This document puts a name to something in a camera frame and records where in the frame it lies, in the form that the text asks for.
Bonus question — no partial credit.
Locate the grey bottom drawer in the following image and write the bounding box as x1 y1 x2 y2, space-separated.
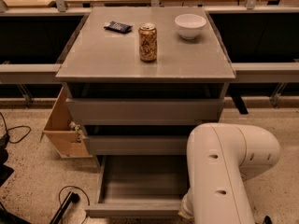
86 155 189 218

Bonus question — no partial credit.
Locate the grey drawer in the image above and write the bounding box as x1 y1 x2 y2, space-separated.
86 155 189 218
83 136 187 155
66 98 224 125

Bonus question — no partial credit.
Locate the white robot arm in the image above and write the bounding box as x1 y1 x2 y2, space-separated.
178 123 280 224

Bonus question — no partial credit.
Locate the grey middle drawer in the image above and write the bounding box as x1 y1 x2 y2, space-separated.
83 136 187 155

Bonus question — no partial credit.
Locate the open cardboard box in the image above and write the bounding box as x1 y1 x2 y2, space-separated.
43 89 90 158

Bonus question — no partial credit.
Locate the grey drawer cabinet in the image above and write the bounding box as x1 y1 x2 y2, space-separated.
56 7 235 156

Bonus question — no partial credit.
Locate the grey top drawer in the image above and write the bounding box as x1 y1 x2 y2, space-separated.
66 98 224 125

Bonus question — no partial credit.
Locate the black bar tool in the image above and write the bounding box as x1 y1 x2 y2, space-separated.
50 191 79 224

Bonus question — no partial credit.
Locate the gold patterned soda can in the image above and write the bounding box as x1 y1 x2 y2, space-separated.
138 22 157 62

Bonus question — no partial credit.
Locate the white ceramic bowl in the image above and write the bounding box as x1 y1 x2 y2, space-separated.
175 14 206 39

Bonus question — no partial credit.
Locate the dark blue snack packet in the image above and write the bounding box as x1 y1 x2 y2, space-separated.
104 21 133 34

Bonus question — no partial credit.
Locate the black thin cable loop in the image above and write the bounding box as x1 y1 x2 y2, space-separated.
57 185 92 224

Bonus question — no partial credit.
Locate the black cable loop left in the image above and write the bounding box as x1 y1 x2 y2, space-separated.
0 112 33 146

